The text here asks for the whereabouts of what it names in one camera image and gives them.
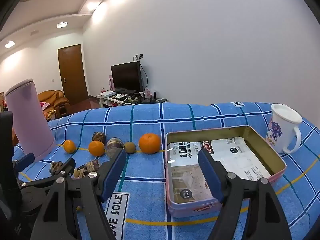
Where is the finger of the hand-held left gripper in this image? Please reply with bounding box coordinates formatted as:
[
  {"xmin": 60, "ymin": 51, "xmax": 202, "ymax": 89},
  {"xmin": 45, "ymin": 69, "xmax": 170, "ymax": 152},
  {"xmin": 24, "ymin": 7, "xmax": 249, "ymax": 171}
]
[
  {"xmin": 13, "ymin": 152, "xmax": 35, "ymax": 173},
  {"xmin": 17, "ymin": 158, "xmax": 76, "ymax": 188}
]

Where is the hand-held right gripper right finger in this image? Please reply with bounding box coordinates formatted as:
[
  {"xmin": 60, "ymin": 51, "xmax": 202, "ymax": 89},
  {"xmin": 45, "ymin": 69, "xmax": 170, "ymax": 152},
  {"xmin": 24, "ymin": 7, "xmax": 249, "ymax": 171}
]
[{"xmin": 197, "ymin": 149, "xmax": 293, "ymax": 240}]

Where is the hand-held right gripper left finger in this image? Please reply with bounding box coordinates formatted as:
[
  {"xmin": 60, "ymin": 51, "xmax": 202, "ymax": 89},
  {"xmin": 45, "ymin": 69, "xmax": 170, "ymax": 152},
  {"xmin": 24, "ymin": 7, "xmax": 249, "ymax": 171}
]
[{"xmin": 31, "ymin": 149, "xmax": 127, "ymax": 240}]

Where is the medium orange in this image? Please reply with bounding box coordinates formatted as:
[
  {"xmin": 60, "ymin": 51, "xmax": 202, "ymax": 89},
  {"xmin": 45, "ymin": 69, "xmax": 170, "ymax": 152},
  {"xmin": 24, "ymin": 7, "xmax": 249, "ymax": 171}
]
[{"xmin": 88, "ymin": 140, "xmax": 105, "ymax": 157}]

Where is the small orange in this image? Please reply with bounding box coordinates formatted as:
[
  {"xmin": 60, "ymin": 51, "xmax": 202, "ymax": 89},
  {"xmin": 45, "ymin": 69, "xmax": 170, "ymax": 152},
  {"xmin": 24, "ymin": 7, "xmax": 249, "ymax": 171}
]
[{"xmin": 63, "ymin": 139, "xmax": 76, "ymax": 154}]

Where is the brown round taro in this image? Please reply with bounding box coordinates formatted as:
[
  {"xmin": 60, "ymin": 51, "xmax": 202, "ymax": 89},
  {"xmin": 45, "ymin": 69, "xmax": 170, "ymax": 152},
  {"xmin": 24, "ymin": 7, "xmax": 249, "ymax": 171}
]
[{"xmin": 92, "ymin": 132, "xmax": 107, "ymax": 143}]

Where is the pink tin box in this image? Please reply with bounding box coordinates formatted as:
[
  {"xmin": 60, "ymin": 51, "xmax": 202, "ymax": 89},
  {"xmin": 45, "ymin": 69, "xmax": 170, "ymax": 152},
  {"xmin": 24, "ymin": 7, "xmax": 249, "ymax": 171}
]
[{"xmin": 165, "ymin": 125, "xmax": 287, "ymax": 218}]

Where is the large orange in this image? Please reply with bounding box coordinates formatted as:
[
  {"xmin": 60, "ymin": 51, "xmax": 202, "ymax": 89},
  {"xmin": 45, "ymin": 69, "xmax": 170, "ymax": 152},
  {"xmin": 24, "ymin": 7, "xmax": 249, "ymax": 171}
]
[{"xmin": 139, "ymin": 133, "xmax": 161, "ymax": 154}]

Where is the white printed paper pack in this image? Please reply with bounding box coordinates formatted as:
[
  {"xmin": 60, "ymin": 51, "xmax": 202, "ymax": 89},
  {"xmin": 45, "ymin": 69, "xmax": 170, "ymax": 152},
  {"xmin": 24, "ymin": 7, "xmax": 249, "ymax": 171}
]
[{"xmin": 167, "ymin": 137, "xmax": 272, "ymax": 203}]

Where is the lilac insulated kettle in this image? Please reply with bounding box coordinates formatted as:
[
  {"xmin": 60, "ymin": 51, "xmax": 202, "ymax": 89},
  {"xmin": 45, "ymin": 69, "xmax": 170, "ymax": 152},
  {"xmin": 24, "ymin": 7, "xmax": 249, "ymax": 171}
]
[{"xmin": 5, "ymin": 79, "xmax": 57, "ymax": 162}]

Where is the blue plaid blanket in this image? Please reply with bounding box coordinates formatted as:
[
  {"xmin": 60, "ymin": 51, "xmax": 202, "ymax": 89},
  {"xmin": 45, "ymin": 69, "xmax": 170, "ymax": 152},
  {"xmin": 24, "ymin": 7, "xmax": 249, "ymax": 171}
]
[{"xmin": 11, "ymin": 102, "xmax": 320, "ymax": 240}]

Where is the orange leather sofa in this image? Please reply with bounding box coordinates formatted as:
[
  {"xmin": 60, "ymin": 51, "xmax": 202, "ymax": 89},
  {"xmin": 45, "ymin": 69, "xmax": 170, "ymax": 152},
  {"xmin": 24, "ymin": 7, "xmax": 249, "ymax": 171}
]
[{"xmin": 37, "ymin": 90, "xmax": 71, "ymax": 119}]

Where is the white television stand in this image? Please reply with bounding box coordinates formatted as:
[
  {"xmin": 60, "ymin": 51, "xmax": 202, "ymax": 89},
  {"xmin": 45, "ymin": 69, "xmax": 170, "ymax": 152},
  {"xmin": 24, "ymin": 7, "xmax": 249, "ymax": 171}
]
[{"xmin": 96, "ymin": 94, "xmax": 168, "ymax": 108}]

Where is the black router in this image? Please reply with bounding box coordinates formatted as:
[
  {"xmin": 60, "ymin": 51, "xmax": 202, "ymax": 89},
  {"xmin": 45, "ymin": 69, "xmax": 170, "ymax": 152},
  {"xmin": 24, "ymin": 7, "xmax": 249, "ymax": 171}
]
[{"xmin": 141, "ymin": 92, "xmax": 157, "ymax": 103}]

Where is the white printed mug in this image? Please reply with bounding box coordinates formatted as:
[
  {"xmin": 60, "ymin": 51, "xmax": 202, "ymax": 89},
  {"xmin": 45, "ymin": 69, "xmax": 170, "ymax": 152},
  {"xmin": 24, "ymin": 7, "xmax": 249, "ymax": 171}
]
[{"xmin": 265, "ymin": 103, "xmax": 303, "ymax": 154}]

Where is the brown wooden door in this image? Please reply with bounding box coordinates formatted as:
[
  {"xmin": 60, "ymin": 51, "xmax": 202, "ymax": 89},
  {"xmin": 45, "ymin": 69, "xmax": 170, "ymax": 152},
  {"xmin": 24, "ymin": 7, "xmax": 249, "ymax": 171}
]
[{"xmin": 57, "ymin": 44, "xmax": 89, "ymax": 105}]

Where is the black television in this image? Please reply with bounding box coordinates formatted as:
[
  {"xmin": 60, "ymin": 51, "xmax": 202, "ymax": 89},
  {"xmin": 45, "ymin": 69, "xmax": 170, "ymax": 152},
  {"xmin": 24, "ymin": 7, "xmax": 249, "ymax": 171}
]
[{"xmin": 111, "ymin": 61, "xmax": 143, "ymax": 92}]

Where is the black power cable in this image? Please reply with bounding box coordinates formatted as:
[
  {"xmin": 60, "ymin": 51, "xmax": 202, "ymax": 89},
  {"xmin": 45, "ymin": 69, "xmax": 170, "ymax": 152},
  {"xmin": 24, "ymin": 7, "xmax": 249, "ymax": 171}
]
[{"xmin": 139, "ymin": 60, "xmax": 148, "ymax": 92}]

